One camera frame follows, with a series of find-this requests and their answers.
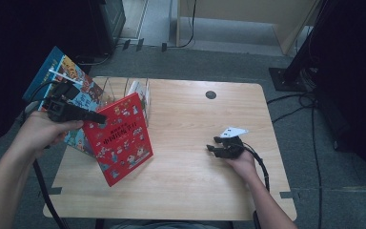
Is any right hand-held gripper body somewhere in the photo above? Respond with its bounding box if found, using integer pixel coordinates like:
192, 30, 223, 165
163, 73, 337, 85
213, 127, 250, 160

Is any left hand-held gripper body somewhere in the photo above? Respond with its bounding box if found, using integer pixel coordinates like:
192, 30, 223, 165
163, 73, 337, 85
42, 70, 85, 123

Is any light blue monsters picture book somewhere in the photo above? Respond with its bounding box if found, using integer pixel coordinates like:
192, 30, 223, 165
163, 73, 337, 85
37, 55, 109, 156

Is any red picture book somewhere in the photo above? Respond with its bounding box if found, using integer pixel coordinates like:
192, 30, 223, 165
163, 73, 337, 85
82, 92, 154, 188

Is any dark blue dinosaur picture book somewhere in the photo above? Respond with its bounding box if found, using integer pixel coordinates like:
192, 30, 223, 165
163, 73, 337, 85
22, 46, 65, 111

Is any white caterpillar picture book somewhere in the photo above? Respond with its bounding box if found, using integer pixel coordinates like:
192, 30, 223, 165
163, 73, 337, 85
127, 80, 151, 128

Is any person's right hand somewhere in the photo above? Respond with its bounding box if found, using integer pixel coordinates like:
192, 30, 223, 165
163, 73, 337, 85
225, 151, 257, 183

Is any person's left hand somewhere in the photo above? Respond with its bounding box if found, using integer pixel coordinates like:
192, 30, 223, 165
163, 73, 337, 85
13, 110, 84, 158

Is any black stand base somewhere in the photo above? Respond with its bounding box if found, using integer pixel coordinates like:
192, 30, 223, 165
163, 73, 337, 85
70, 53, 92, 75

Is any black metal stand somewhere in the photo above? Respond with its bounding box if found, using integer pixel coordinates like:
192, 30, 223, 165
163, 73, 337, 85
268, 0, 323, 94

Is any dark curtain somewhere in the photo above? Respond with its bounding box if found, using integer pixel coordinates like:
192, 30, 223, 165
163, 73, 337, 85
0, 0, 93, 151
314, 0, 366, 182

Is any black equipment cabinet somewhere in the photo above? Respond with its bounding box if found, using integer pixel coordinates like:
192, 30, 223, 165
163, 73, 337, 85
89, 0, 127, 56

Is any light wooden cabinet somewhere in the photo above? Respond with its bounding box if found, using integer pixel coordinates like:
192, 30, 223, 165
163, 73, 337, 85
175, 0, 320, 55

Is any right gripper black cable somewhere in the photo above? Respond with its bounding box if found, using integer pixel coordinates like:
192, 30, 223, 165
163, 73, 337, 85
242, 147, 271, 229

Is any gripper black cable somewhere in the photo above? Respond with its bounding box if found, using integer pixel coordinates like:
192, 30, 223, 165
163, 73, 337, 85
242, 147, 271, 229
22, 80, 71, 229

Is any black floor cable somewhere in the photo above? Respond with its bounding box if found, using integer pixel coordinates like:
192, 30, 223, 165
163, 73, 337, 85
75, 52, 112, 67
266, 92, 315, 106
271, 94, 323, 229

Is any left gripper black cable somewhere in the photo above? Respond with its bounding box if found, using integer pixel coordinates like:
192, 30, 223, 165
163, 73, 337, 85
22, 80, 71, 229

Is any black hanging cable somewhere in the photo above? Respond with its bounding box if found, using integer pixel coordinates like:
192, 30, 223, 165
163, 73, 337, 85
166, 0, 198, 50

